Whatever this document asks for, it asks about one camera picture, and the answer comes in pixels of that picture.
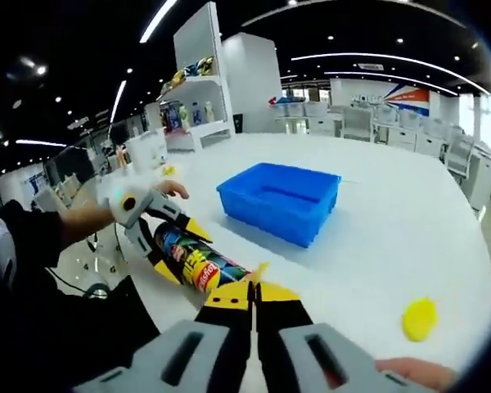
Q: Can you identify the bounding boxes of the person's left hand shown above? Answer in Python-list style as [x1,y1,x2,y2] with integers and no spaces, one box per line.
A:
[155,179,190,201]

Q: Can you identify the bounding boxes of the white display shelf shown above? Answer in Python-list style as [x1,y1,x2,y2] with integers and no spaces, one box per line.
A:
[159,2,236,153]

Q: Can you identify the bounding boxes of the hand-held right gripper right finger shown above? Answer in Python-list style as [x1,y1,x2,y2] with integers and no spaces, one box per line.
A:
[255,280,426,393]

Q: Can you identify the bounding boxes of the person's black clothing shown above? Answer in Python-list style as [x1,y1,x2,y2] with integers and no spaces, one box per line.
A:
[0,200,163,386]

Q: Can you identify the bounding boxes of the tall printed chip container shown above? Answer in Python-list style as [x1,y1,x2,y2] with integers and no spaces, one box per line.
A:
[153,220,254,295]

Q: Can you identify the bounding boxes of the white mesh office chair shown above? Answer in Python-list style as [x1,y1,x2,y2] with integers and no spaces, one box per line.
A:
[341,106,374,142]
[445,137,475,182]

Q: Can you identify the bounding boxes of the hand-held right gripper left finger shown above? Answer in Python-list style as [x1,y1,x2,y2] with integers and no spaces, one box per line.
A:
[75,280,257,393]

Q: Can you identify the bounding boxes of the yellow round toy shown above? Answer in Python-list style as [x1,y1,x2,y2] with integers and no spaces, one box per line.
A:
[400,297,440,343]

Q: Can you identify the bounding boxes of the yellow chips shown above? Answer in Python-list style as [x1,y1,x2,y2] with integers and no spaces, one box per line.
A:
[251,261,272,284]

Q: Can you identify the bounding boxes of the white table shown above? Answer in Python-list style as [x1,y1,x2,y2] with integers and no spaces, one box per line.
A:
[52,130,491,393]

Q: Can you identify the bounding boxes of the thin black cable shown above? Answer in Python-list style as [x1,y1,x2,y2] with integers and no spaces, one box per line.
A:
[44,223,128,299]

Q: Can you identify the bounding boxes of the row of colourful snack bags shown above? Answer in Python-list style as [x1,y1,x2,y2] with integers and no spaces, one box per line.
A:
[169,56,215,89]

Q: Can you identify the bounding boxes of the blue plastic box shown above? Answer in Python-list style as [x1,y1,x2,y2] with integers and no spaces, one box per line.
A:
[216,162,342,249]

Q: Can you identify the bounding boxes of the striped wall graphic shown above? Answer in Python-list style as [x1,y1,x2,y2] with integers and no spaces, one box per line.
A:
[384,84,430,116]

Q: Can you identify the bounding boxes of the person's right hand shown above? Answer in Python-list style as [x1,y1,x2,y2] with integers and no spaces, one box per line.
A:
[374,356,458,391]

